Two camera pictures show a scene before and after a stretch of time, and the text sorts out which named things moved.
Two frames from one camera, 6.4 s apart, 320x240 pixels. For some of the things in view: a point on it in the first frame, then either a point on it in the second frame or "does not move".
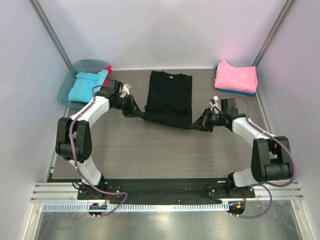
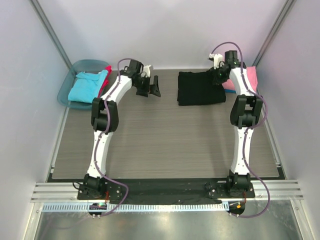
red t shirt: x=109 y=68 does not move
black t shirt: x=169 y=100 → x=198 y=88
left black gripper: x=132 y=110 → x=153 y=89
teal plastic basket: x=90 y=65 does not move
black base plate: x=162 y=189 does not move
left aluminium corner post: x=51 y=30 does not move
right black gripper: x=206 y=120 → x=216 y=80
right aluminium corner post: x=288 y=5 does not move
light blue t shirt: x=81 y=90 does not move
